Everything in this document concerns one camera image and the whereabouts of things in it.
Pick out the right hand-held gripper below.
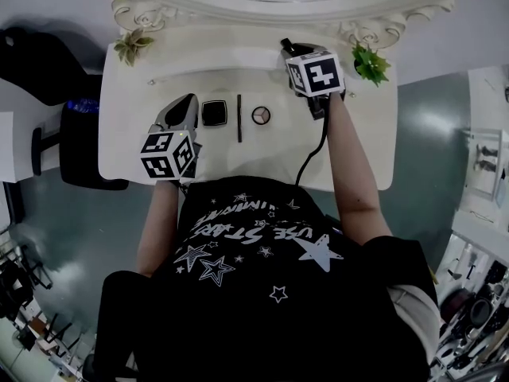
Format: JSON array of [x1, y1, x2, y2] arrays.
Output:
[[282, 42, 346, 121]]

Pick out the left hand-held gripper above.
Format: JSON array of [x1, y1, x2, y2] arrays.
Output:
[[139, 92, 203, 182]]

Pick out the black square compact case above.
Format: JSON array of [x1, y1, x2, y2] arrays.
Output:
[[200, 99, 228, 127]]

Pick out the round compact with clear lid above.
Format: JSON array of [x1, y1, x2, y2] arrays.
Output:
[[251, 106, 272, 126]]

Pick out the person's right forearm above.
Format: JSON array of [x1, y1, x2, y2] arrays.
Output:
[[328, 93, 394, 246]]

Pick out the person's left forearm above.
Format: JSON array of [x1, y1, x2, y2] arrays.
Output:
[[135, 179, 182, 278]]

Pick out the white vanity table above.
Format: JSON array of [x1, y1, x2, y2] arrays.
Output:
[[97, 24, 398, 193]]

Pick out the bright green potted plant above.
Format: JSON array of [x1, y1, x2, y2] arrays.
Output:
[[352, 44, 392, 88]]

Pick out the pale leafy potted plant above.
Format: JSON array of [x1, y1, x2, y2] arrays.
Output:
[[113, 27, 155, 67]]

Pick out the white oval carved mirror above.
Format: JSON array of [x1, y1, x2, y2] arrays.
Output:
[[73, 0, 457, 51]]

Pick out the blue water bottle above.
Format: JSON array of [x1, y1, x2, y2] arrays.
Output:
[[66, 98, 100, 113]]

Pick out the black office chair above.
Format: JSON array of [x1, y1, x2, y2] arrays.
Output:
[[0, 25, 130, 192]]

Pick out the white side table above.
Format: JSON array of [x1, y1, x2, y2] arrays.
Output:
[[0, 77, 64, 183]]

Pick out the white cluttered shelf unit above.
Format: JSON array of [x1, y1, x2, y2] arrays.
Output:
[[433, 65, 509, 377]]

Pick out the black star-print t-shirt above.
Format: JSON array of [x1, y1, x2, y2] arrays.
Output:
[[93, 175, 438, 382]]

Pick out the pile of black equipment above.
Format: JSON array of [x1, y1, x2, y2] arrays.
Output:
[[0, 228, 96, 382]]

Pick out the light grey trousers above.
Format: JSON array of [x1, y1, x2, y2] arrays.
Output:
[[387, 284, 441, 369]]

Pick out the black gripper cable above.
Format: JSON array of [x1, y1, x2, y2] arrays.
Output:
[[293, 109, 331, 189]]

